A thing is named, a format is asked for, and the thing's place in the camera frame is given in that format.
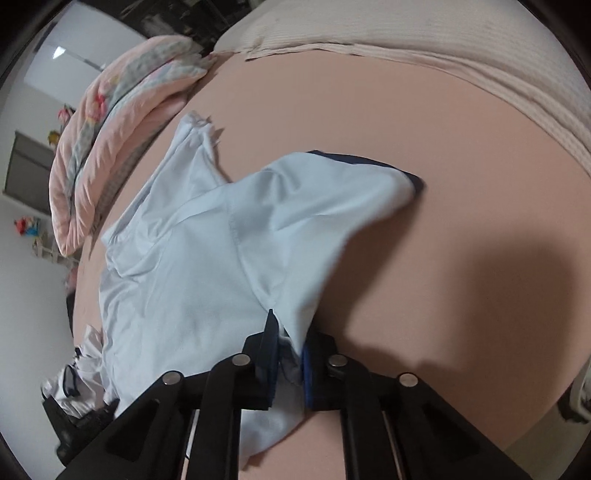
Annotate pink floral quilt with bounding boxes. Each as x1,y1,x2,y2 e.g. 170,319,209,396
48,34,218,257

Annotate white and navy garment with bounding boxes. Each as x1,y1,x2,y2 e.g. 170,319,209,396
41,323,109,418

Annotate pink bed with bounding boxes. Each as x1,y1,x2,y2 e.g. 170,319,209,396
74,34,591,480

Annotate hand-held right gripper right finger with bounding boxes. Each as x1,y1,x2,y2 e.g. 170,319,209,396
302,325,532,480

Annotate grey cabinet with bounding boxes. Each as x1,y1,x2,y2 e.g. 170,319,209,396
4,130,58,215

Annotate black bag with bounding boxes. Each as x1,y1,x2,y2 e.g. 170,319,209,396
65,284,80,344

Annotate white shelf rack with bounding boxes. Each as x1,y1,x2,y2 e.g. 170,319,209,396
31,237,63,264

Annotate light blue shirt navy collar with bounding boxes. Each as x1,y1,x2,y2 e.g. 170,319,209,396
98,111,426,462

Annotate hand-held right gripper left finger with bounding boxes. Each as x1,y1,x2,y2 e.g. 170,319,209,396
58,308,282,480

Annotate beige waffle blanket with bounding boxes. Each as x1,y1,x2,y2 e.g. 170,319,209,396
212,0,591,171

